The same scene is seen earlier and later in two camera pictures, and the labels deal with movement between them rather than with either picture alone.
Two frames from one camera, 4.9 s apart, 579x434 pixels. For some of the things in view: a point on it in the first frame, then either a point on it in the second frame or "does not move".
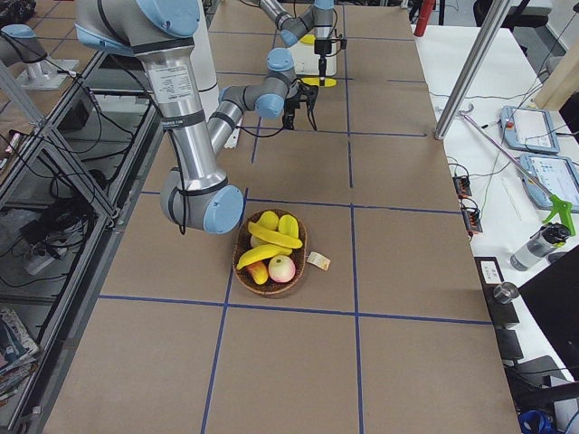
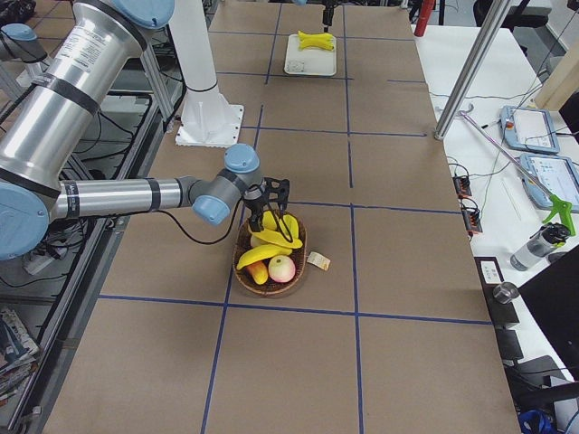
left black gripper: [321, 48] -> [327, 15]
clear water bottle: [551, 236] does not move
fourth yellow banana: [263, 252] does not move
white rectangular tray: [307, 62] does not move
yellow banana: [308, 40] does not move
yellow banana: [273, 236] does not move
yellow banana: [328, 82] -> [326, 43]
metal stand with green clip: [558, 204] does not move
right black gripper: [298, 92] -> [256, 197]
